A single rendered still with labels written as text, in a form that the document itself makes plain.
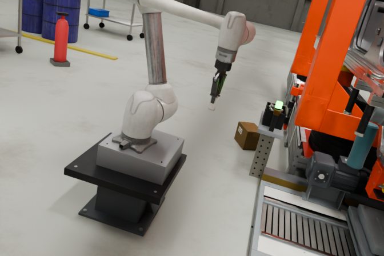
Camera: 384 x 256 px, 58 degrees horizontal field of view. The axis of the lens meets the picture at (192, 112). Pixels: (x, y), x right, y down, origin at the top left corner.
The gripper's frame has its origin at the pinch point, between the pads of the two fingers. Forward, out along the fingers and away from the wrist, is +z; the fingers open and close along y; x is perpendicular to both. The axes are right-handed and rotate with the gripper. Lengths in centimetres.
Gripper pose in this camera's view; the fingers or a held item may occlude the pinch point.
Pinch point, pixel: (212, 102)
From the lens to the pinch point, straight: 160.0
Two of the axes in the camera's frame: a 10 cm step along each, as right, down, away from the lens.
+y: -4.1, 2.5, -8.8
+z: -2.2, 9.0, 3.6
